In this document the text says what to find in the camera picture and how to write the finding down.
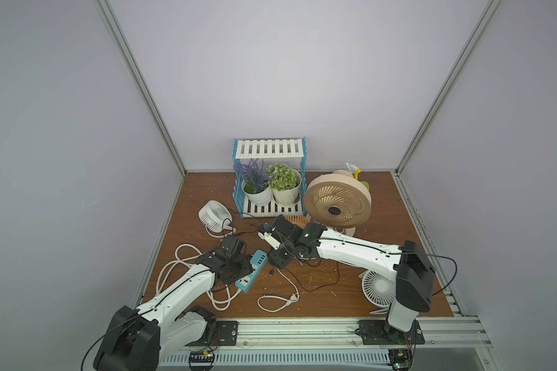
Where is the teal power strip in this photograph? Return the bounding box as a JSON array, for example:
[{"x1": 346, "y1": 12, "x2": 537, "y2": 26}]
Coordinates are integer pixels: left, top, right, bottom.
[{"x1": 235, "y1": 250, "x2": 268, "y2": 293}]

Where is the small white fan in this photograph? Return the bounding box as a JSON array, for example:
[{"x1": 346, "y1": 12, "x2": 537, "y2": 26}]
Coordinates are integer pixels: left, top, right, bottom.
[
  {"x1": 198, "y1": 199, "x2": 236, "y2": 239},
  {"x1": 360, "y1": 271, "x2": 396, "y2": 309}
]

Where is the white fan cable with plug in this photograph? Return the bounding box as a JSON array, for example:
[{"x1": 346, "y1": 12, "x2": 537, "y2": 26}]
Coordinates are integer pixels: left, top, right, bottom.
[{"x1": 257, "y1": 266, "x2": 303, "y2": 314}]

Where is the black fan cable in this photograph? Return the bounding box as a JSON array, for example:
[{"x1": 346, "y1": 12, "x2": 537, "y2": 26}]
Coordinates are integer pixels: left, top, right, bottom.
[{"x1": 222, "y1": 208, "x2": 459, "y2": 294}]

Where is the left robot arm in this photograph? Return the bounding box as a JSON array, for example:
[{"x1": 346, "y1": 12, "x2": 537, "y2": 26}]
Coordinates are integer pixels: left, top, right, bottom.
[{"x1": 93, "y1": 235, "x2": 253, "y2": 370}]

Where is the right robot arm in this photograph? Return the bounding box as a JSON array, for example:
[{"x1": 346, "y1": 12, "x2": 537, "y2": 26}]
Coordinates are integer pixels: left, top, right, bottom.
[{"x1": 258, "y1": 215, "x2": 436, "y2": 332}]

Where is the large beige desk fan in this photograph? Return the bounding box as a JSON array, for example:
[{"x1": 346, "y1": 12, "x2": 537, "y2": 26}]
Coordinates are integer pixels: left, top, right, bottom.
[{"x1": 303, "y1": 170, "x2": 372, "y2": 237}]

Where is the green plant white pot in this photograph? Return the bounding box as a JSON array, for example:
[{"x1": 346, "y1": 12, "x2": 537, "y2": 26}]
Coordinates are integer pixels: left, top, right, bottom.
[{"x1": 267, "y1": 163, "x2": 302, "y2": 205}]

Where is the lavender plant white pot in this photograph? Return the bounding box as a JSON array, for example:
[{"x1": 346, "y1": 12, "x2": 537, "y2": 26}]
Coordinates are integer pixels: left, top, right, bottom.
[{"x1": 234, "y1": 159, "x2": 272, "y2": 206}]

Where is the yellow spray bottle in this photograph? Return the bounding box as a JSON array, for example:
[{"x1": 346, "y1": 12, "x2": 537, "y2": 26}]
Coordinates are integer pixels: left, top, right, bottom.
[{"x1": 346, "y1": 162, "x2": 361, "y2": 179}]

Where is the blue white slatted shelf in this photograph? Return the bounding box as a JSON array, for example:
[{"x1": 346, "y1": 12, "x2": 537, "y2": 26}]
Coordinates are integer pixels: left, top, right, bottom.
[{"x1": 232, "y1": 138, "x2": 307, "y2": 219}]

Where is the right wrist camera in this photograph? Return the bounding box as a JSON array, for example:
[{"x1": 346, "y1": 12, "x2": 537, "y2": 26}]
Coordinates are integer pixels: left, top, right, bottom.
[{"x1": 258, "y1": 229, "x2": 282, "y2": 250}]

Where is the white power strip cord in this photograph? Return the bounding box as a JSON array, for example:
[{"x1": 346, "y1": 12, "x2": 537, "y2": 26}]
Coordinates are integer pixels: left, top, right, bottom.
[{"x1": 155, "y1": 243, "x2": 243, "y2": 311}]

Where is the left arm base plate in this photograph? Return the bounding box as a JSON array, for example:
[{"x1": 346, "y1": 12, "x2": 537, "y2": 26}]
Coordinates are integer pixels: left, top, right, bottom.
[{"x1": 187, "y1": 320, "x2": 239, "y2": 348}]

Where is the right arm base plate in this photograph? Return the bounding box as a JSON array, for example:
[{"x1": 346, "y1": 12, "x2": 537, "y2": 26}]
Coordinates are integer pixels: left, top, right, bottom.
[{"x1": 355, "y1": 319, "x2": 425, "y2": 346}]

